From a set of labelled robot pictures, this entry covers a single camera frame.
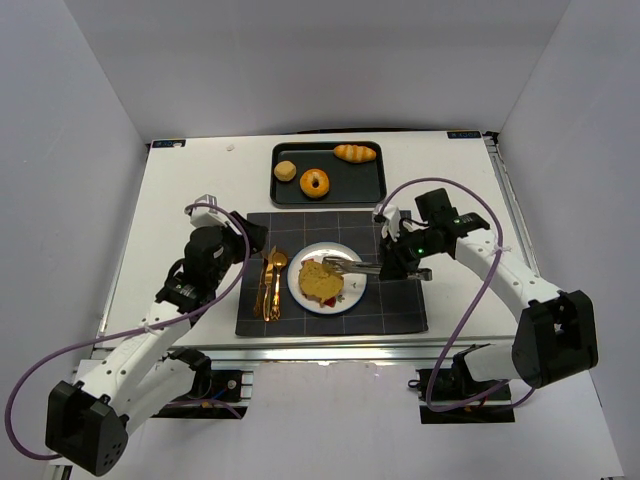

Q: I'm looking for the brown bread slice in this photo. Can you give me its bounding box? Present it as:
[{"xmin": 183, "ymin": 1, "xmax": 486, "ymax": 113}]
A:
[{"xmin": 298, "ymin": 260, "xmax": 344, "ymax": 303}]

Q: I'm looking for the golden bagel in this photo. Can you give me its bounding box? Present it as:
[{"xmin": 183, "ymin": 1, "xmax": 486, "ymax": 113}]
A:
[{"xmin": 299, "ymin": 168, "xmax": 330, "ymax": 199}]

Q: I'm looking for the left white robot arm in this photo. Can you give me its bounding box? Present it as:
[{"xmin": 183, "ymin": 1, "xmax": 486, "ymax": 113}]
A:
[{"xmin": 45, "ymin": 210, "xmax": 268, "ymax": 477}]

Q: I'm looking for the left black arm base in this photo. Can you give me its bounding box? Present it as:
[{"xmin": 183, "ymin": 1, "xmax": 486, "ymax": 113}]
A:
[{"xmin": 154, "ymin": 370, "xmax": 253, "ymax": 420}]

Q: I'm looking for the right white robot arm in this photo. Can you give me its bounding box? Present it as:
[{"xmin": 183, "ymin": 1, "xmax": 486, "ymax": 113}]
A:
[{"xmin": 373, "ymin": 188, "xmax": 599, "ymax": 398}]

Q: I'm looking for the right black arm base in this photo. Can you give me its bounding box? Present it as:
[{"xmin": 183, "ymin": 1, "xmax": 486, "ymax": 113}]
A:
[{"xmin": 407, "ymin": 369, "xmax": 515, "ymax": 425}]

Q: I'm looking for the striped bread roll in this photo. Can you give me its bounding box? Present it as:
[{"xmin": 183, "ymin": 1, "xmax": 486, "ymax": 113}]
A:
[{"xmin": 333, "ymin": 144, "xmax": 377, "ymax": 164}]

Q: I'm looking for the gold knife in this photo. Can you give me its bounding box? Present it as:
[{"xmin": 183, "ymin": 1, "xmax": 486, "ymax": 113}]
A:
[{"xmin": 263, "ymin": 247, "xmax": 276, "ymax": 322}]

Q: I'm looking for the white plate with strawberries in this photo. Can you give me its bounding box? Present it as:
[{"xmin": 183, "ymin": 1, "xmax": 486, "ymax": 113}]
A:
[{"xmin": 287, "ymin": 242, "xmax": 367, "ymax": 315}]

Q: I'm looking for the gold spoon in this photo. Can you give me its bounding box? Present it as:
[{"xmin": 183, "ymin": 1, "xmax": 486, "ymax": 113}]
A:
[{"xmin": 269, "ymin": 250, "xmax": 288, "ymax": 321}]

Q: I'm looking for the gold fork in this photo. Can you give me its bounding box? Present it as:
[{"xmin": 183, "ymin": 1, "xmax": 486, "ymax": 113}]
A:
[{"xmin": 253, "ymin": 252, "xmax": 269, "ymax": 322}]

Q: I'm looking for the dark checked placemat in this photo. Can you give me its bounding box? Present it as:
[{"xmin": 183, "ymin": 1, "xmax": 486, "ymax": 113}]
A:
[{"xmin": 235, "ymin": 210, "xmax": 428, "ymax": 338}]

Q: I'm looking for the black rectangular tray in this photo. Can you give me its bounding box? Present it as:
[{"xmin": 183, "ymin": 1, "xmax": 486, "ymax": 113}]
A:
[{"xmin": 270, "ymin": 140, "xmax": 387, "ymax": 208}]

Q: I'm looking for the round pale bun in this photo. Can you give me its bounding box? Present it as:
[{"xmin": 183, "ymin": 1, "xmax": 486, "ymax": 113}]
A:
[{"xmin": 273, "ymin": 160, "xmax": 297, "ymax": 182}]

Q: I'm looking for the left blue corner label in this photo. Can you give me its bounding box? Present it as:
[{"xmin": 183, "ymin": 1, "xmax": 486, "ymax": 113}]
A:
[{"xmin": 151, "ymin": 139, "xmax": 186, "ymax": 149}]

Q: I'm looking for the blue corner label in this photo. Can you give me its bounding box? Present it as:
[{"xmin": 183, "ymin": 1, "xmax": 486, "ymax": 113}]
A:
[
  {"xmin": 447, "ymin": 130, "xmax": 482, "ymax": 139},
  {"xmin": 151, "ymin": 139, "xmax": 186, "ymax": 149}
]

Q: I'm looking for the right blue corner label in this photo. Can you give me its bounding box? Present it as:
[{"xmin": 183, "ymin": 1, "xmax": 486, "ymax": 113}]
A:
[{"xmin": 447, "ymin": 130, "xmax": 482, "ymax": 139}]

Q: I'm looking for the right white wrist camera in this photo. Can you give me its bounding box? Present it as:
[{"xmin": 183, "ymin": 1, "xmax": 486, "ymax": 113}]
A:
[{"xmin": 372, "ymin": 203, "xmax": 410, "ymax": 245}]

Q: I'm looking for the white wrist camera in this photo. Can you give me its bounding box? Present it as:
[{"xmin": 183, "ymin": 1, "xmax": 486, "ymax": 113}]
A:
[
  {"xmin": 372, "ymin": 203, "xmax": 410, "ymax": 245},
  {"xmin": 184, "ymin": 194, "xmax": 226, "ymax": 229}
]

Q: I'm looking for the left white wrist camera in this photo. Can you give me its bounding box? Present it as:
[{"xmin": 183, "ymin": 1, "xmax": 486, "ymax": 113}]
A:
[{"xmin": 184, "ymin": 194, "xmax": 226, "ymax": 229}]

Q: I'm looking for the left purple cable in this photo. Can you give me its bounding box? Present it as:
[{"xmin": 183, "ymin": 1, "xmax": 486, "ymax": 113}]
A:
[{"xmin": 4, "ymin": 202, "xmax": 253, "ymax": 460}]

